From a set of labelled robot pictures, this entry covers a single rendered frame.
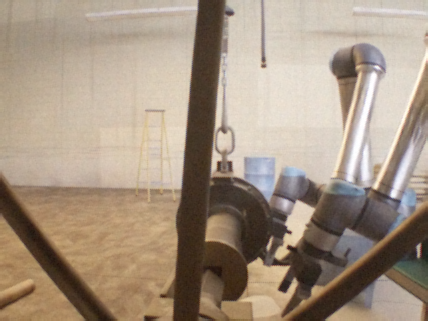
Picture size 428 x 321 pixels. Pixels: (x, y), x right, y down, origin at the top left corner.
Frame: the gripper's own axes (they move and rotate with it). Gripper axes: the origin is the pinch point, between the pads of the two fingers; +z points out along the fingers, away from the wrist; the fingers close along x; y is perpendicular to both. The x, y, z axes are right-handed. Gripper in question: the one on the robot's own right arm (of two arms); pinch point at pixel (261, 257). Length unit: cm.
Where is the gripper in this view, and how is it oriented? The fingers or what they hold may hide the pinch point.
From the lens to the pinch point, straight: 131.6
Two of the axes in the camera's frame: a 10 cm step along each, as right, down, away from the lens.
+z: -3.7, 9.2, -1.4
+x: -2.3, 0.6, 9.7
